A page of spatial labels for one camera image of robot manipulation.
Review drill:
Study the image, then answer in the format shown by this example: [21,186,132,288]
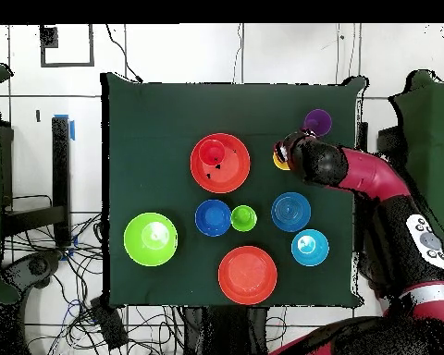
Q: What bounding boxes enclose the black square frame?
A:
[39,23,95,68]

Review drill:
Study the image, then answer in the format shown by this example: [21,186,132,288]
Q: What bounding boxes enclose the orange plastic bowl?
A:
[217,245,278,306]
[190,132,252,194]

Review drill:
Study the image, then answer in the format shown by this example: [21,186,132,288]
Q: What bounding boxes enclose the black power brick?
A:
[90,297,130,350]

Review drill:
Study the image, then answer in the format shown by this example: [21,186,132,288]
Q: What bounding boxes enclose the blue ribbed plastic bowl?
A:
[270,190,313,233]

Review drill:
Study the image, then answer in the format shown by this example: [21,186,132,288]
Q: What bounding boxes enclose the dark blue plastic bowl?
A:
[194,199,233,238]

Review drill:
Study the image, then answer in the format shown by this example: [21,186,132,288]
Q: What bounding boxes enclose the yellow plastic cup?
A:
[272,151,292,172]

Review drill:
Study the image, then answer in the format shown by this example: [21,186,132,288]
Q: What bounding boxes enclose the tangled floor cables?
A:
[3,212,186,355]

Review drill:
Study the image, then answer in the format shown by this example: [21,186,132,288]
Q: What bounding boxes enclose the green plastic cup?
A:
[229,204,259,233]

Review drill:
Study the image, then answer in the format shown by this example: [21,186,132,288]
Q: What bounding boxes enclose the black cable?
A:
[105,23,144,83]

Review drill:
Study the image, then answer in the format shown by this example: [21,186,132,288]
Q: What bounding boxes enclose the green plastic bowl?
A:
[123,212,179,268]

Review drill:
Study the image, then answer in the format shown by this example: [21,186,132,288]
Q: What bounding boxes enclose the dark green tablecloth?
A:
[100,71,369,310]

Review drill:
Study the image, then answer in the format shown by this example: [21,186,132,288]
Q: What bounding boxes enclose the black metal post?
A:
[355,120,370,153]
[51,115,73,248]

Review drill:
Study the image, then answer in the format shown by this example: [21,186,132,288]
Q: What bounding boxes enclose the light blue plastic bowl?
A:
[290,228,331,268]

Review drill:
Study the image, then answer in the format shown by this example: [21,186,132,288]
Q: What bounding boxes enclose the blue tape strip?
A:
[54,113,76,142]

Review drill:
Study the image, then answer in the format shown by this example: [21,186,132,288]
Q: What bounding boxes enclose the grey pedestal foot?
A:
[0,250,65,290]

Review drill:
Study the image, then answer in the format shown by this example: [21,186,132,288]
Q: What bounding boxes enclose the purple plastic cup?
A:
[302,108,333,138]

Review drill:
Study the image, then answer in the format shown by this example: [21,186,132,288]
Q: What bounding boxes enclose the orange plastic cup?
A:
[198,139,227,166]

